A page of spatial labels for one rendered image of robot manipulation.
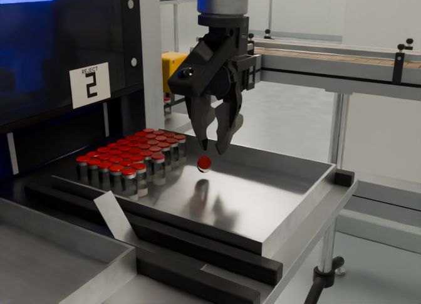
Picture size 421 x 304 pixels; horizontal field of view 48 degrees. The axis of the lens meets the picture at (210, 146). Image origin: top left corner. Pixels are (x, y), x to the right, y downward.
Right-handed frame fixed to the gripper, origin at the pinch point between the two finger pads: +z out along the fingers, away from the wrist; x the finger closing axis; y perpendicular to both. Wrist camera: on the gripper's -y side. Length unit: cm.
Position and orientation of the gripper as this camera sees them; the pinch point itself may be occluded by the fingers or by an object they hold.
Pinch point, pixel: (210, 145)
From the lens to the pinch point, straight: 74.9
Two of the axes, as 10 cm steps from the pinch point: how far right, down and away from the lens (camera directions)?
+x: -8.3, -2.2, 5.1
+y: 5.5, -2.9, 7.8
